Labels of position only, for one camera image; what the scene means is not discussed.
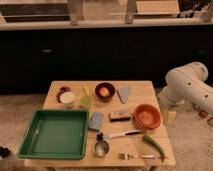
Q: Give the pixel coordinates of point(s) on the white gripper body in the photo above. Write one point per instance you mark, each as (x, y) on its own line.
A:
(167, 99)

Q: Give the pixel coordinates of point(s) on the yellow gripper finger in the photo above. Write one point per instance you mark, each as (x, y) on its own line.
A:
(169, 116)

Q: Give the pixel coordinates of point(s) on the black wooden board eraser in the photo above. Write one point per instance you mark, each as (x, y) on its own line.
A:
(119, 116)

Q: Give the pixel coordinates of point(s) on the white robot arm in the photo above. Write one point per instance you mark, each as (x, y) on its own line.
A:
(187, 82)

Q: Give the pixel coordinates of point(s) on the green plastic cup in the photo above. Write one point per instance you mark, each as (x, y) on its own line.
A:
(85, 102)

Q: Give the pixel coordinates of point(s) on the orange plastic bowl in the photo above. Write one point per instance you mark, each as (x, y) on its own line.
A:
(147, 116)

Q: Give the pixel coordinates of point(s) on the green chili pepper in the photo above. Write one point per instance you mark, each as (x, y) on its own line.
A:
(155, 144)

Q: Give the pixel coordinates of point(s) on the clutter items on floor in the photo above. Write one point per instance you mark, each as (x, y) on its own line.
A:
(204, 115)

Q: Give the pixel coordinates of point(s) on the wooden table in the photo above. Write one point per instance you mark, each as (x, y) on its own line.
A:
(141, 92)

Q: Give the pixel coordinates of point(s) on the grey folded cloth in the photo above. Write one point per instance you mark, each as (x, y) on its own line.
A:
(124, 93)

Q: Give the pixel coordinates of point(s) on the dark brown bowl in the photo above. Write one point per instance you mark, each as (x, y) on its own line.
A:
(111, 89)

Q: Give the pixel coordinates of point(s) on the silver metal fork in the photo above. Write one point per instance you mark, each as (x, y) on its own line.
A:
(126, 156)

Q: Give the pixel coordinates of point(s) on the orange fruit in bowl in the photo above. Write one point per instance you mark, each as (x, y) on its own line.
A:
(104, 92)

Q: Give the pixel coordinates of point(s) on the blue sponge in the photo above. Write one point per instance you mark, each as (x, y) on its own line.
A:
(96, 121)

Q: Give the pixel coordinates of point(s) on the yellow banana toy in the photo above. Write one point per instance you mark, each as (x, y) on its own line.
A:
(86, 90)

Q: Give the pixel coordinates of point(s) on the white round container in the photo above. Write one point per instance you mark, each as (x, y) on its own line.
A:
(67, 99)

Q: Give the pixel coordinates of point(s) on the green plastic tray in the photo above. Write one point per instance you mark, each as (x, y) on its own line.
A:
(55, 134)

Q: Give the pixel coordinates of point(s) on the black object on floor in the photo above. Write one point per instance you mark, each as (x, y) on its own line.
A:
(4, 152)

